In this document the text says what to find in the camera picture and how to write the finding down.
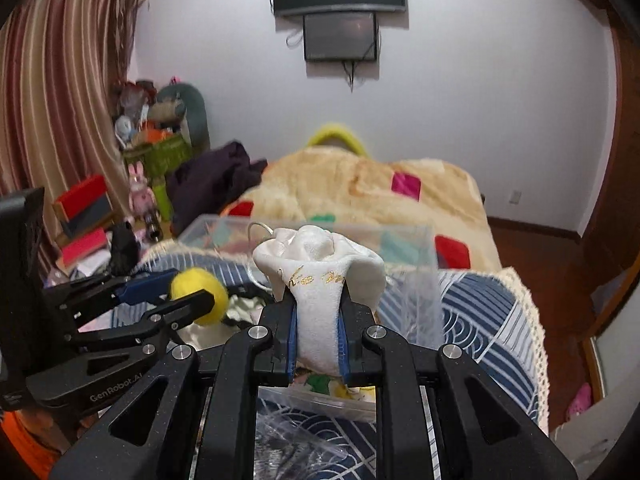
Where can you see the small black wall monitor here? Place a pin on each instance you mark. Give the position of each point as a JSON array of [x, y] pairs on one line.
[[340, 35]]

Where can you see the dark purple clothing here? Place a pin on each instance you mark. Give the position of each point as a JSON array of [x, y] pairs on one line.
[[215, 180]]

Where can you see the yellow plush ball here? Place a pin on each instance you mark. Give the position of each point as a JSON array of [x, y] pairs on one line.
[[197, 285]]

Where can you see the blue wave-patterned quilt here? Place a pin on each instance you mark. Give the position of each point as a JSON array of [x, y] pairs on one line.
[[475, 320]]

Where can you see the white cloth pouch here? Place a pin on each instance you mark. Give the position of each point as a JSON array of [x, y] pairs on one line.
[[320, 290]]

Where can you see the clear plastic storage box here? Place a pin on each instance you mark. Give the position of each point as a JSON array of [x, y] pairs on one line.
[[400, 250]]

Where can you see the cream lace bedspread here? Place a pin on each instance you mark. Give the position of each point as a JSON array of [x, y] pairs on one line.
[[532, 320]]

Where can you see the grey-green plush toy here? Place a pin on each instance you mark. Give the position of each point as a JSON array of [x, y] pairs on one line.
[[187, 105]]

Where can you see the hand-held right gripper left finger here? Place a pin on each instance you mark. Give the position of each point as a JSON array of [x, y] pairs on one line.
[[291, 342]]

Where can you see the red and grey box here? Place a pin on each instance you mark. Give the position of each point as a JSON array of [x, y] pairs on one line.
[[82, 205]]

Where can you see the pink flat box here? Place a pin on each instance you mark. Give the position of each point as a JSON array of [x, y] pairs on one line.
[[82, 247]]

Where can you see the beige patchwork blanket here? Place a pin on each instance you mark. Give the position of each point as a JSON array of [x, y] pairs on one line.
[[360, 190]]

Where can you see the yellow-green curved cushion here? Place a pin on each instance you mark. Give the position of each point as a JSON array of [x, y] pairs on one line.
[[336, 132]]

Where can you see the clear plastic bag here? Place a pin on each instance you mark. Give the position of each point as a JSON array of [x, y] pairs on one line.
[[310, 435]]

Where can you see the wooden door frame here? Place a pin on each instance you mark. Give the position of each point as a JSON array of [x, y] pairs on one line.
[[612, 135]]

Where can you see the pink bunny toy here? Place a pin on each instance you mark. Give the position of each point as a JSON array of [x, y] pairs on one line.
[[140, 195]]

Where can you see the pink slipper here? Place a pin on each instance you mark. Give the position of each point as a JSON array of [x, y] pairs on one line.
[[580, 402]]

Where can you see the white wall socket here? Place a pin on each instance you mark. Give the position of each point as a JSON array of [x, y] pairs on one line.
[[515, 196]]

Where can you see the green plastic crate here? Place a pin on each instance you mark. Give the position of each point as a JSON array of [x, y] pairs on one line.
[[165, 155]]

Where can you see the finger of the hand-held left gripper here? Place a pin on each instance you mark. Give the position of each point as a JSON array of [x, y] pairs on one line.
[[145, 287], [190, 305]]

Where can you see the orange cloth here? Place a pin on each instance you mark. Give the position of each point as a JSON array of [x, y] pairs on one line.
[[25, 450]]

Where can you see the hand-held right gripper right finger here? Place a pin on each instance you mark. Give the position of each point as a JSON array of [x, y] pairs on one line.
[[343, 345]]

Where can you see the striped red curtain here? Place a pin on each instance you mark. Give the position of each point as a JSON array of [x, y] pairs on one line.
[[60, 85]]

